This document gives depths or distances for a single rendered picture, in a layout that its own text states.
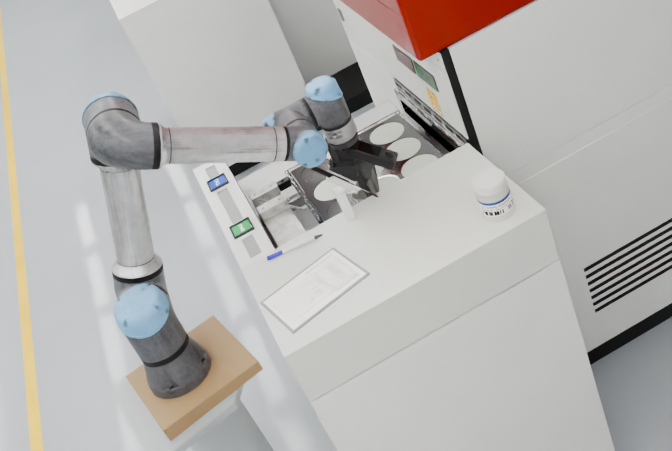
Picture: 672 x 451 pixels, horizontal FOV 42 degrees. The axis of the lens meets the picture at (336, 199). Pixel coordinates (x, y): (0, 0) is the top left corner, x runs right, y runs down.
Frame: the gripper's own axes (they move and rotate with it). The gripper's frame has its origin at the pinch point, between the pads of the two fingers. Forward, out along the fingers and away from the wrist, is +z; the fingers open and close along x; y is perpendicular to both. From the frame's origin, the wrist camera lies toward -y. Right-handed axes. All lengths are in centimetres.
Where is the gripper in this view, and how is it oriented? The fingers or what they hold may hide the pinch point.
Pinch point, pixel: (378, 199)
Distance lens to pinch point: 215.1
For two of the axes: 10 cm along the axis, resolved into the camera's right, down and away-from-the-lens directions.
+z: 3.5, 7.5, 5.6
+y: -9.0, 1.1, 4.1
